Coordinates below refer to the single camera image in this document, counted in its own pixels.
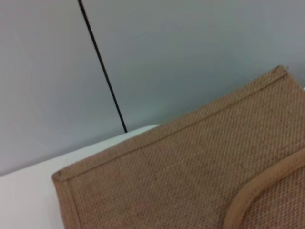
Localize brown jute handbag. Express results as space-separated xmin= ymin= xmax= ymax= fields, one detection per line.
xmin=51 ymin=64 xmax=305 ymax=229

